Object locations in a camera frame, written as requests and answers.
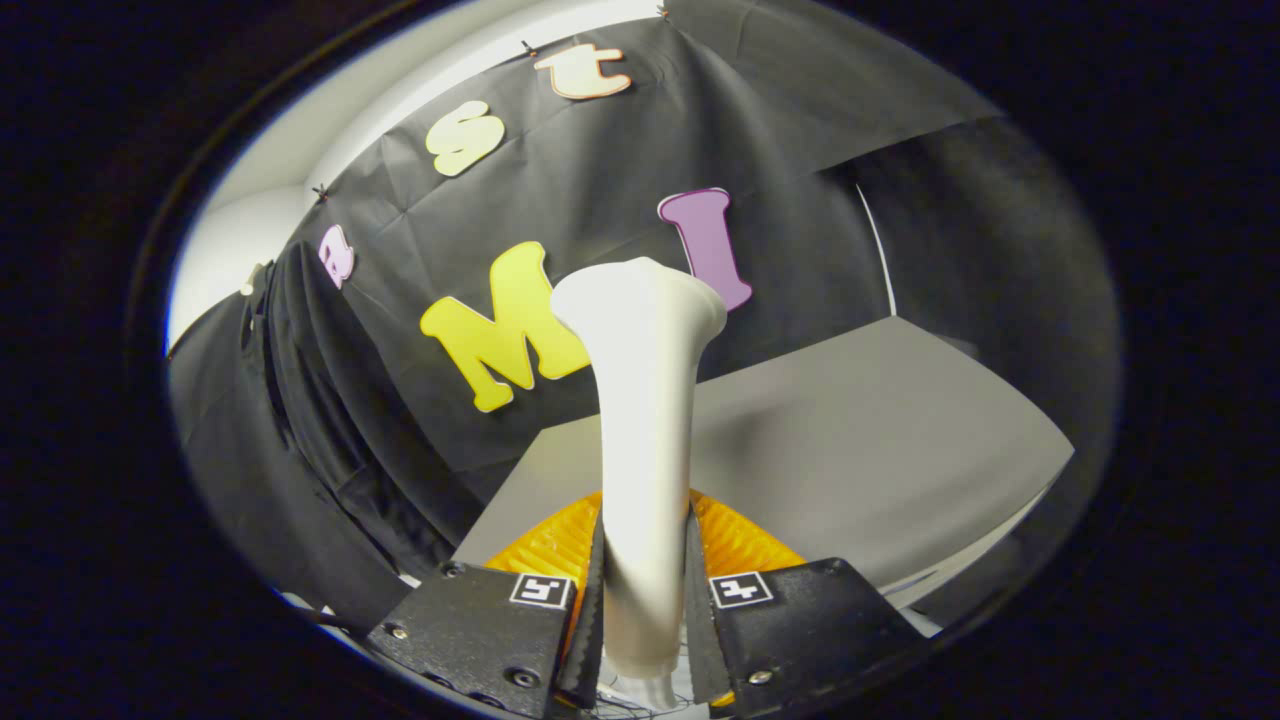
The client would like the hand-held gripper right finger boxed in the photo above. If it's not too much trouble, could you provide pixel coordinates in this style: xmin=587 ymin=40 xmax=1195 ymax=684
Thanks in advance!
xmin=685 ymin=490 xmax=926 ymax=719

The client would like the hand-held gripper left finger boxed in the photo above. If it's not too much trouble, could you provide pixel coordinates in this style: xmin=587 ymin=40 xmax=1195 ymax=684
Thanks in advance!
xmin=365 ymin=490 xmax=606 ymax=719

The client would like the white garment steamer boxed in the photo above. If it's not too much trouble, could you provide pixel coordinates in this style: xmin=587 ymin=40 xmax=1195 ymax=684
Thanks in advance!
xmin=550 ymin=257 xmax=728 ymax=711

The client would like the black suit jacket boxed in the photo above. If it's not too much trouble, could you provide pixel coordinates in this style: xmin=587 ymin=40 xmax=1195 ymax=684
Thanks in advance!
xmin=240 ymin=242 xmax=488 ymax=586

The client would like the grey cabinet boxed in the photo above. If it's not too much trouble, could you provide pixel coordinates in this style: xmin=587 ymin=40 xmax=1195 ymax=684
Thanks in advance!
xmin=450 ymin=316 xmax=1076 ymax=641

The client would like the black backdrop cloth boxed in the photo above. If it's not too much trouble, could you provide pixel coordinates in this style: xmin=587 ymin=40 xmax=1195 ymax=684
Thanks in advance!
xmin=168 ymin=0 xmax=1119 ymax=641

